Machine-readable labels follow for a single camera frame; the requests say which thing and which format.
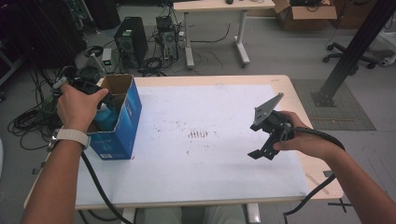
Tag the white desk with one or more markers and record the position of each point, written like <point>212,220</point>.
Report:
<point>218,6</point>

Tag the person's left hand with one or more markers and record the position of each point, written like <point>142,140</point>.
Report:
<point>76,107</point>

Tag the black computer mouse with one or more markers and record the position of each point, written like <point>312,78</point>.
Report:
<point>229,1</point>

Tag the person's leg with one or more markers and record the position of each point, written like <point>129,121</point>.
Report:
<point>163,216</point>
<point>221,215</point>

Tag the black tape cross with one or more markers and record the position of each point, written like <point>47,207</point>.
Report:
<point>341,204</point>

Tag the black aluminium post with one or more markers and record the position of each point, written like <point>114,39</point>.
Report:
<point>358,43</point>

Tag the black office chair base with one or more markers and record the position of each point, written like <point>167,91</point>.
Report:
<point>345,56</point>

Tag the person's right hand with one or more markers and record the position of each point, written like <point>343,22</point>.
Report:
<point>311,143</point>

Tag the small open computer case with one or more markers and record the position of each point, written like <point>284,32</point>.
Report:
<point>168,39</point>

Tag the beige tape strip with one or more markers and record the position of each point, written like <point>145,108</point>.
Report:
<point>317,183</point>

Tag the blue cardboard box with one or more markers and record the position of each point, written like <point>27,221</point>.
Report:
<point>124,137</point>

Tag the dark curtain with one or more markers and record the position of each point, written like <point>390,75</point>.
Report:
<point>37,37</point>

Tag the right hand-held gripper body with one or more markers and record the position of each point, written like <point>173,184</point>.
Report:
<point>274,124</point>

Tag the white device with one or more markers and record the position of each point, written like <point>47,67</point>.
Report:
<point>387,59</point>

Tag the white table leg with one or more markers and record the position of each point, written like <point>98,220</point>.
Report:
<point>253,213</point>

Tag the black computer tower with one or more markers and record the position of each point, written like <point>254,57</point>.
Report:
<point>132,40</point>

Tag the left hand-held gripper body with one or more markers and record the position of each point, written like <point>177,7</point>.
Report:
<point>87,76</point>

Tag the person's right leg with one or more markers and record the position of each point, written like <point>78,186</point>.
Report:
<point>221,215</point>

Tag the open brown cardboard box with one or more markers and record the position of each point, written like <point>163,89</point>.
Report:
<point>311,14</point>

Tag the black tape piece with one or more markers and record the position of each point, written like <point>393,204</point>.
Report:
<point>38,168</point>

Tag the grey floor mat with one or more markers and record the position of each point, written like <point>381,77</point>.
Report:
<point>348,115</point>

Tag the grey power unit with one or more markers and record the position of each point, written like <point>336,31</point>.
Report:
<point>107,59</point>

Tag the person's left leg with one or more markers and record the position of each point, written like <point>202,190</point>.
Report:
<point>163,216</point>

